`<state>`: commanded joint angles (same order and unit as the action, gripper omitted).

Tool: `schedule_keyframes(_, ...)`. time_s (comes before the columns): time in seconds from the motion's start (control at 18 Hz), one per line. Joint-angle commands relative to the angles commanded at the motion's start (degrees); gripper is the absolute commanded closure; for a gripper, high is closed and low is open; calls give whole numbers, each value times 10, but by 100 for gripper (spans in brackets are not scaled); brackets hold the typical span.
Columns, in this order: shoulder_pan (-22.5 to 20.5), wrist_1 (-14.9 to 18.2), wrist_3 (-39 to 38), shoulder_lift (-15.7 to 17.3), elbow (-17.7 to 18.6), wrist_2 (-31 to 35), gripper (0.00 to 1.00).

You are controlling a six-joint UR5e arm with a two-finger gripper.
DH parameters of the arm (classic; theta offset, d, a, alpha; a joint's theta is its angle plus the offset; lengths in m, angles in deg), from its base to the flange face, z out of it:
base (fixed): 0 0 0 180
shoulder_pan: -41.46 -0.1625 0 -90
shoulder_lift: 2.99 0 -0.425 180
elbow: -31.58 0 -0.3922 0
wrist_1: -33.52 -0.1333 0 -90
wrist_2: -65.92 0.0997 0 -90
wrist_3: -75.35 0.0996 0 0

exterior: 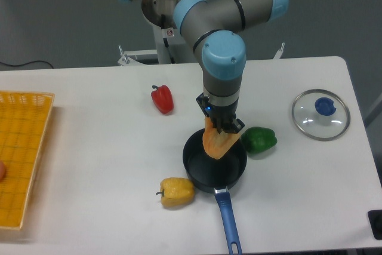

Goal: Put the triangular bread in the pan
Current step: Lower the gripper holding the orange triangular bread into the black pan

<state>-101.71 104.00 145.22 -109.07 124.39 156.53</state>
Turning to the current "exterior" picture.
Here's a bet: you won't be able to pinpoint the white table clamp bracket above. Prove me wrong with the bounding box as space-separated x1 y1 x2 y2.
273 42 285 60
117 45 159 67

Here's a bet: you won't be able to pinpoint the white table clamp bracket left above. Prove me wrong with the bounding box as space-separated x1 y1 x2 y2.
117 45 159 67

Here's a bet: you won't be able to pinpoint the glass lid blue knob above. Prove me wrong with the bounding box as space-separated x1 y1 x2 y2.
291 89 351 142

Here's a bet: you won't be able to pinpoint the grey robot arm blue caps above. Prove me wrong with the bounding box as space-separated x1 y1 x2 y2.
123 0 289 133

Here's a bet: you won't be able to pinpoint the black cable on floor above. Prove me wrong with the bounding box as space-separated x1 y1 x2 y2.
0 60 55 69

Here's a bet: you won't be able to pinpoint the black device at table edge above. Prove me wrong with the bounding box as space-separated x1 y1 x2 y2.
368 210 382 240

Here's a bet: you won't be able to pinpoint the red bell pepper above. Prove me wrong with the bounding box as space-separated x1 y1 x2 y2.
151 85 174 115

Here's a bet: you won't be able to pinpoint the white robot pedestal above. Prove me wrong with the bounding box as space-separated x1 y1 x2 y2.
141 0 207 64

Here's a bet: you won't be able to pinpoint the white table clamp bracket right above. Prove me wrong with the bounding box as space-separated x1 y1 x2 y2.
273 42 285 60

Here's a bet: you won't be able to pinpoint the black pan blue handle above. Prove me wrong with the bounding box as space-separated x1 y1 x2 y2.
183 129 247 254

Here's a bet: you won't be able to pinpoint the yellow woven basket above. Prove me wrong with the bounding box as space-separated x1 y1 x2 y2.
1 91 55 230

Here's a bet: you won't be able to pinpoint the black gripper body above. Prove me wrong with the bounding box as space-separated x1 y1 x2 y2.
196 93 239 128

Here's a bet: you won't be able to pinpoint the green bell pepper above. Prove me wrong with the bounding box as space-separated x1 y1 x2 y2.
241 127 278 154

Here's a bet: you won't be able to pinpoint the yellow bell pepper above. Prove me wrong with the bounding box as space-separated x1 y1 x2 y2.
156 177 195 208

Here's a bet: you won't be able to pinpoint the orange triangle bread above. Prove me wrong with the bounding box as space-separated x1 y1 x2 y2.
202 117 240 159

